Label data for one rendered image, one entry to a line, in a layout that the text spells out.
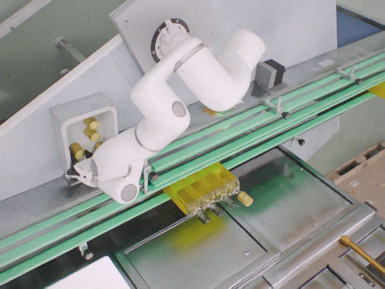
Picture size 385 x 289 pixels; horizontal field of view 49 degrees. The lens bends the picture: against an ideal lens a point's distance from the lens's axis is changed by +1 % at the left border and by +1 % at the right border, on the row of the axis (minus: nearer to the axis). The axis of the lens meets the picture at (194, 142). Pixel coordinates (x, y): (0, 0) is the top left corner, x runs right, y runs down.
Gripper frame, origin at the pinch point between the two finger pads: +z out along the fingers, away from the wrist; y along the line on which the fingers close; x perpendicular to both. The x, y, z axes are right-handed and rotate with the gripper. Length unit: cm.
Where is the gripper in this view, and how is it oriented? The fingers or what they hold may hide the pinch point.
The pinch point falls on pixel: (80, 158)
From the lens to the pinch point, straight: 136.8
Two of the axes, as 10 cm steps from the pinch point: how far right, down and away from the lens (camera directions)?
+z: -6.4, -2.9, 7.2
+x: -0.9, -8.9, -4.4
